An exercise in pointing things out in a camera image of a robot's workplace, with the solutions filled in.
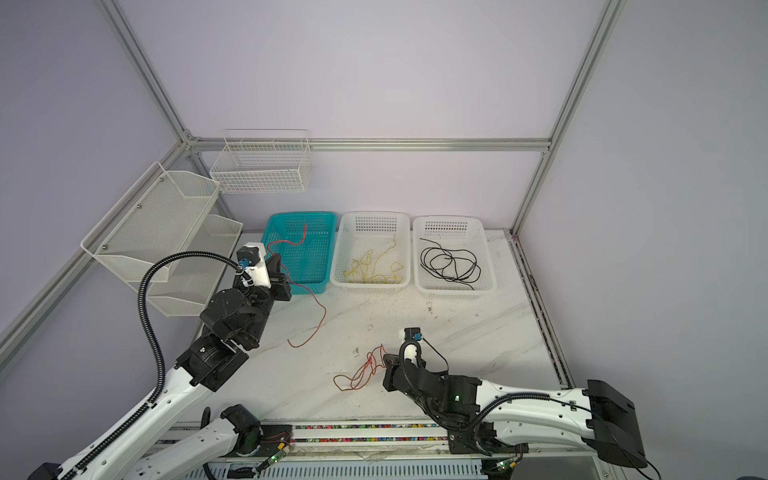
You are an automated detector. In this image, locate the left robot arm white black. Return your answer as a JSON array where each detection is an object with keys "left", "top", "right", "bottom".
[{"left": 30, "top": 243, "right": 292, "bottom": 479}]

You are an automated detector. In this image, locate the right white plastic basket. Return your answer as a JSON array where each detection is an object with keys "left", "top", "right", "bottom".
[{"left": 412, "top": 215, "right": 497, "bottom": 300}]

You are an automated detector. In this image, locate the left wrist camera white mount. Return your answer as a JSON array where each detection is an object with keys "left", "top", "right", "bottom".
[{"left": 236, "top": 242, "right": 271, "bottom": 288}]

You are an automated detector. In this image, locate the aluminium frame back bar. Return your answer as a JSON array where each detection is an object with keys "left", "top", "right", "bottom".
[{"left": 189, "top": 137, "right": 552, "bottom": 152}]

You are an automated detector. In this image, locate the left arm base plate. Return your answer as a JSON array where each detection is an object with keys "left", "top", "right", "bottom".
[{"left": 223, "top": 424, "right": 293, "bottom": 458}]

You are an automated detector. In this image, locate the white wire wall basket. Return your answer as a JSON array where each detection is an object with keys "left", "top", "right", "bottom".
[{"left": 210, "top": 129, "right": 314, "bottom": 194}]

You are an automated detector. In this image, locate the white mesh shelf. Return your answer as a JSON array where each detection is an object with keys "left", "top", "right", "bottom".
[
  {"left": 80, "top": 162, "right": 220, "bottom": 283},
  {"left": 147, "top": 214, "right": 242, "bottom": 317}
]

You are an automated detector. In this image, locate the upper white mesh shelf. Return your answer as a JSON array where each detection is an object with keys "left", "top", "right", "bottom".
[{"left": 80, "top": 162, "right": 220, "bottom": 283}]

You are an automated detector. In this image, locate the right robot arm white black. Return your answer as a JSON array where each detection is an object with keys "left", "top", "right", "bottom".
[{"left": 383, "top": 354, "right": 651, "bottom": 473}]

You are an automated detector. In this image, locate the middle white plastic basket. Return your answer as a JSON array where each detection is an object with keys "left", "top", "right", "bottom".
[{"left": 330, "top": 211, "right": 412, "bottom": 294}]

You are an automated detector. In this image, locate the lower white mesh shelf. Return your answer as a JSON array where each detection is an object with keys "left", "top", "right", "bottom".
[{"left": 147, "top": 214, "right": 242, "bottom": 317}]

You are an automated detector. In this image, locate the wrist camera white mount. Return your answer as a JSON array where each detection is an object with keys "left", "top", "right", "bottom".
[
  {"left": 236, "top": 242, "right": 271, "bottom": 288},
  {"left": 400, "top": 327, "right": 423, "bottom": 365}
]

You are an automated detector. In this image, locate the teal plastic basket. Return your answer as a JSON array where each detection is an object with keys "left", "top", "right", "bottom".
[{"left": 261, "top": 212, "right": 337, "bottom": 295}]

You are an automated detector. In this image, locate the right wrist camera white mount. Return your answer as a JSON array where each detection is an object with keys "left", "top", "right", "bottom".
[{"left": 400, "top": 327, "right": 423, "bottom": 365}]

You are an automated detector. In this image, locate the white plastic basket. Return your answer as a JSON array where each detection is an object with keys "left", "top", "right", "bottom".
[
  {"left": 330, "top": 211, "right": 412, "bottom": 294},
  {"left": 412, "top": 215, "right": 497, "bottom": 300}
]

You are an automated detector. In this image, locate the black cable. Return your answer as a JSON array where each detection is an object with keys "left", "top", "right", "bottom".
[{"left": 419, "top": 238, "right": 483, "bottom": 290}]

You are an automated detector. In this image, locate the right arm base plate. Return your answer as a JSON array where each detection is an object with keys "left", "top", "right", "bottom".
[{"left": 448, "top": 422, "right": 529, "bottom": 456}]

